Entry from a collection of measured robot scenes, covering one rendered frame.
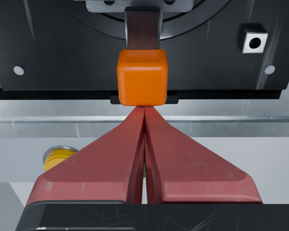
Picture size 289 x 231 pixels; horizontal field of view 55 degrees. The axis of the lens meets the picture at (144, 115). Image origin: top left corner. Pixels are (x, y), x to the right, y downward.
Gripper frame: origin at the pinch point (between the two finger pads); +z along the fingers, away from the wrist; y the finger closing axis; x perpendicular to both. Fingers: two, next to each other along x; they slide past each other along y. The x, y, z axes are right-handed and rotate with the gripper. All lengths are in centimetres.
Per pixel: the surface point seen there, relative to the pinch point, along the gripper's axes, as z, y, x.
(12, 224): 109, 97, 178
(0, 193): 109, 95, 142
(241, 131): 11.5, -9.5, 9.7
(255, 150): 21.7, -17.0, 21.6
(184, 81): 10.4, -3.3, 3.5
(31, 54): 10.4, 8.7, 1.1
